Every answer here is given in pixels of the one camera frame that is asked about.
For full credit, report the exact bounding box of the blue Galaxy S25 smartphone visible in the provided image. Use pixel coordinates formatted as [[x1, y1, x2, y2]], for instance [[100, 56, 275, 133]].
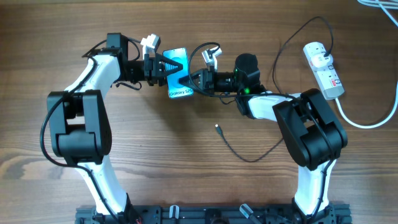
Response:
[[163, 48, 193, 99]]

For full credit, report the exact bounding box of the black USB charging cable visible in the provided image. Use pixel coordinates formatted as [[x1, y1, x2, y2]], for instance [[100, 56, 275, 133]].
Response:
[[214, 16, 335, 164]]

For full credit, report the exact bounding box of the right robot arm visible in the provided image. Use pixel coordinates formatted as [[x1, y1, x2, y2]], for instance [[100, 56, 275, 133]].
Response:
[[178, 54, 348, 223]]

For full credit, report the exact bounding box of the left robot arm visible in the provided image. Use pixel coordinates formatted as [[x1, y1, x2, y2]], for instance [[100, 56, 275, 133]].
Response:
[[39, 33, 190, 223]]

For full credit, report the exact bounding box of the white charger plug adapter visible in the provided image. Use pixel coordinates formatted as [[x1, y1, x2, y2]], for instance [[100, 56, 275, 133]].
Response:
[[310, 53, 333, 71]]

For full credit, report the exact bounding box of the white power strip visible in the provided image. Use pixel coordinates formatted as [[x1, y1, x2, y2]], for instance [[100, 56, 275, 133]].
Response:
[[303, 42, 345, 100]]

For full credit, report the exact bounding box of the left camera black cable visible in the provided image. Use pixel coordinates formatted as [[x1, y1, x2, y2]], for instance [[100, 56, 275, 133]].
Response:
[[39, 37, 142, 224]]

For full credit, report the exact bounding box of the camera black cable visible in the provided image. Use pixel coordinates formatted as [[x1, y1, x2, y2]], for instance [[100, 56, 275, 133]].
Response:
[[187, 41, 336, 218], [39, 37, 142, 224]]

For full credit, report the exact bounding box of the right camera black cable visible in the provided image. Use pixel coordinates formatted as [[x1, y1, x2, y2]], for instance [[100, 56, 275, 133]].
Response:
[[187, 41, 336, 218]]

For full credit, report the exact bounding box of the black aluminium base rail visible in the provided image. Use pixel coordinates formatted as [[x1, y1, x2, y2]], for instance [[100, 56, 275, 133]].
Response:
[[75, 204, 353, 224]]

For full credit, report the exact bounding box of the white power strip cord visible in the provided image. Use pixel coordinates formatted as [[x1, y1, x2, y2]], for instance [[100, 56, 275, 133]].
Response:
[[334, 79, 398, 129]]

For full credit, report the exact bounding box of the white cable bundle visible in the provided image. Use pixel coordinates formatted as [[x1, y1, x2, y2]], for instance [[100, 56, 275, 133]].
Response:
[[356, 0, 398, 28]]

